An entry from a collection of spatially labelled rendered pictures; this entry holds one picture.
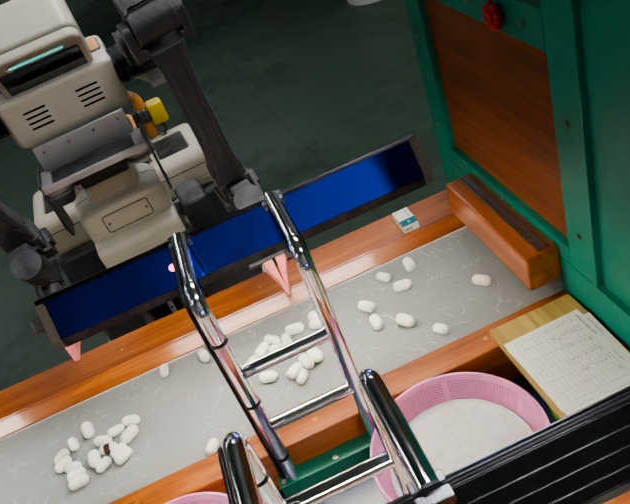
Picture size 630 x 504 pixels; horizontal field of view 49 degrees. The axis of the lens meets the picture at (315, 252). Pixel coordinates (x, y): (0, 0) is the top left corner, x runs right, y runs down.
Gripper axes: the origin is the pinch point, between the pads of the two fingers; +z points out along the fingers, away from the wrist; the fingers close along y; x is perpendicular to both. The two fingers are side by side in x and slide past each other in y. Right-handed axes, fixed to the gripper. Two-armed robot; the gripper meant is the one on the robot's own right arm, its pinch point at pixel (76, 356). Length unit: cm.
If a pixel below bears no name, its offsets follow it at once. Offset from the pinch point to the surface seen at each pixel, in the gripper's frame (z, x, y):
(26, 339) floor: -59, 163, -70
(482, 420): 41, -17, 61
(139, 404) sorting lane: 12.6, 5.0, 6.5
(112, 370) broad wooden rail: 3.2, 10.0, 2.6
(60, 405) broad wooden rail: 5.2, 9.9, -9.4
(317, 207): 3, -30, 51
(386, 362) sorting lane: 26, -6, 52
